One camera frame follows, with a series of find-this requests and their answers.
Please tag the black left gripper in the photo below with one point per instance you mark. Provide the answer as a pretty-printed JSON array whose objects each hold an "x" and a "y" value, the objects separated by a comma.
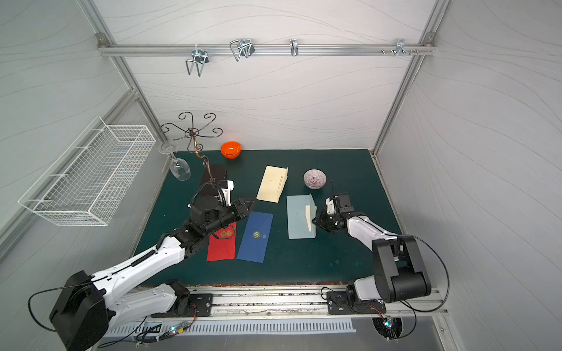
[{"x": 237, "y": 208}]

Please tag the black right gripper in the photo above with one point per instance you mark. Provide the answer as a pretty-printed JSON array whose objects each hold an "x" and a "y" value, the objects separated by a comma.
[{"x": 325, "y": 221}]

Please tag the light teal envelope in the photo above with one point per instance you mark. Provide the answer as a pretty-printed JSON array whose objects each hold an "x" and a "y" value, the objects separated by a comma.
[{"x": 301, "y": 210}]

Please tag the blue envelope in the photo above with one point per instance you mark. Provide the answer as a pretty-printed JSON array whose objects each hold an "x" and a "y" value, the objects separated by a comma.
[{"x": 256, "y": 236}]

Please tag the cream yellow envelope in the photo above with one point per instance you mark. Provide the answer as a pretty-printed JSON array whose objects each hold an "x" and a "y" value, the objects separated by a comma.
[{"x": 272, "y": 184}]

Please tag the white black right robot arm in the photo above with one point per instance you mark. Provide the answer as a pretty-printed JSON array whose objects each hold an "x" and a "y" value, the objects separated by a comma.
[{"x": 399, "y": 273}]

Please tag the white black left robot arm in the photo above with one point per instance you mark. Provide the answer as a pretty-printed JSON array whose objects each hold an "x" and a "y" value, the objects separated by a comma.
[{"x": 89, "y": 306}]

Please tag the red envelope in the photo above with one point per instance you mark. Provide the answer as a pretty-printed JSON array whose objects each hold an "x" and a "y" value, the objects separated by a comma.
[{"x": 222, "y": 244}]

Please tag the pink striped glass bowl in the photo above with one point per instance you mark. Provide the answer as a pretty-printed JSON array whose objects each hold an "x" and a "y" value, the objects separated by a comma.
[{"x": 314, "y": 179}]

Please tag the orange bowl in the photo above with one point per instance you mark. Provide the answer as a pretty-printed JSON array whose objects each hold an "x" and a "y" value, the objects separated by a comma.
[{"x": 230, "y": 150}]

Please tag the clear wine glass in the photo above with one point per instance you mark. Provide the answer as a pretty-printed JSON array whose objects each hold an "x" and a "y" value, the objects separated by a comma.
[{"x": 178, "y": 166}]

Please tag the copper wine glass stand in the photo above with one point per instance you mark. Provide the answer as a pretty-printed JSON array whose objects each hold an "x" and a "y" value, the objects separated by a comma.
[{"x": 192, "y": 134}]

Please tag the white vented strip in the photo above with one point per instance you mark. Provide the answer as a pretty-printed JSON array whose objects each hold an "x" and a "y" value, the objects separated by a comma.
[{"x": 243, "y": 327}]

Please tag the small green circuit board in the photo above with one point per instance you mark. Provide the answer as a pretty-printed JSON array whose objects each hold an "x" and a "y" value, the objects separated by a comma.
[{"x": 180, "y": 328}]

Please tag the metal double hook left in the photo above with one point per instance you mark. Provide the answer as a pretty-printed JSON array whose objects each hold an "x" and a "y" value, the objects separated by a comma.
[{"x": 197, "y": 63}]

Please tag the metal double hook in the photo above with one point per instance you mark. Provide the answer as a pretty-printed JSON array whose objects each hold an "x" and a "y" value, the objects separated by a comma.
[
  {"x": 197, "y": 63},
  {"x": 242, "y": 48}
]

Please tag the metal double hook middle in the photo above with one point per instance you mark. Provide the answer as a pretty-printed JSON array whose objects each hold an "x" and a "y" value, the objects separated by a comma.
[{"x": 242, "y": 48}]

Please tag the small metal hook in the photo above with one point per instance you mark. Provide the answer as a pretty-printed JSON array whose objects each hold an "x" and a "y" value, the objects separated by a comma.
[{"x": 294, "y": 47}]

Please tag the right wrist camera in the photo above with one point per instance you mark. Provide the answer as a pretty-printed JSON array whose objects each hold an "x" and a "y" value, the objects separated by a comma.
[{"x": 330, "y": 206}]

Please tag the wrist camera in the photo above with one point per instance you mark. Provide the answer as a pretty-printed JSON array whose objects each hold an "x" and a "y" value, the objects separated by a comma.
[
  {"x": 330, "y": 206},
  {"x": 227, "y": 186}
]

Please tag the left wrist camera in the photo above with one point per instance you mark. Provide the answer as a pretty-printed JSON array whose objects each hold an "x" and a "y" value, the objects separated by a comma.
[{"x": 227, "y": 186}]

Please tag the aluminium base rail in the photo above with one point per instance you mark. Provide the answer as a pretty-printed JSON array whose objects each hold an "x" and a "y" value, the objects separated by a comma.
[{"x": 231, "y": 302}]

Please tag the aluminium overhead rail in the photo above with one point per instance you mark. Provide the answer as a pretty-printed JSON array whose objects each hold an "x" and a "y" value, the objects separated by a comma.
[{"x": 262, "y": 50}]

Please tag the white wire basket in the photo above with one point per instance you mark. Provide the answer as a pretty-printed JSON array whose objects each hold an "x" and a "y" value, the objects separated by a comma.
[{"x": 86, "y": 184}]

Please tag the metal bracket hook right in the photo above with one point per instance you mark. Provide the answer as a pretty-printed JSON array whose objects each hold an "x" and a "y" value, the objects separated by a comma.
[{"x": 400, "y": 50}]

